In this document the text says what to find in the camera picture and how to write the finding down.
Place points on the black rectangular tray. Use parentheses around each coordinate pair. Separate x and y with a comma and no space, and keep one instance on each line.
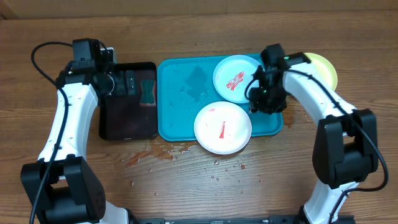
(122,117)

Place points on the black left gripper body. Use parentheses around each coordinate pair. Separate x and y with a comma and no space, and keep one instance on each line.
(110,83)

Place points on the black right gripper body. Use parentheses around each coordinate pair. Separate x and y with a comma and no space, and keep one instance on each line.
(273,100)

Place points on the light blue plastic plate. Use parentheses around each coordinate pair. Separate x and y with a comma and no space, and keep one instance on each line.
(232,75)

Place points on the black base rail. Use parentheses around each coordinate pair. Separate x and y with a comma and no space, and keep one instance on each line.
(214,221)

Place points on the white plastic plate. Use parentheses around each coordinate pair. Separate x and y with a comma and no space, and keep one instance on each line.
(222,128)

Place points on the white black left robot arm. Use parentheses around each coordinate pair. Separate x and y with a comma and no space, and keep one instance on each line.
(61,186)

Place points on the green pink sponge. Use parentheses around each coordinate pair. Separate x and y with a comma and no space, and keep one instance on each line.
(148,93)

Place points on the yellow-green plastic plate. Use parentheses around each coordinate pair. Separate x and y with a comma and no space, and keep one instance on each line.
(325,69)

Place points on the teal plastic serving tray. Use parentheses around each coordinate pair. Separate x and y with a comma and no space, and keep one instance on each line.
(184,87)

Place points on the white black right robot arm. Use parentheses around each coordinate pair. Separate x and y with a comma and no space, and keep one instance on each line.
(345,149)

